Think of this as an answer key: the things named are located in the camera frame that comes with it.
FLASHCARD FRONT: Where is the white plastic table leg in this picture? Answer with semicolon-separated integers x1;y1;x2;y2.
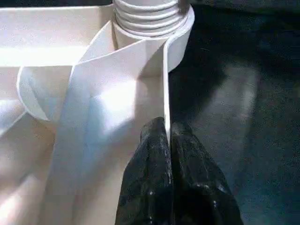
112;0;188;38

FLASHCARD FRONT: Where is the black table mat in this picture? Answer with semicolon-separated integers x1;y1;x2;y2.
167;0;300;225

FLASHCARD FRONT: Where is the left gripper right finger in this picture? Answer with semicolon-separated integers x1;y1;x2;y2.
171;123;242;225

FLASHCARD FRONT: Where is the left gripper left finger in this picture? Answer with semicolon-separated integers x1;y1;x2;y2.
116;117;174;225

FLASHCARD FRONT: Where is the white plastic table top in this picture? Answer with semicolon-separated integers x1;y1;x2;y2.
0;0;195;225

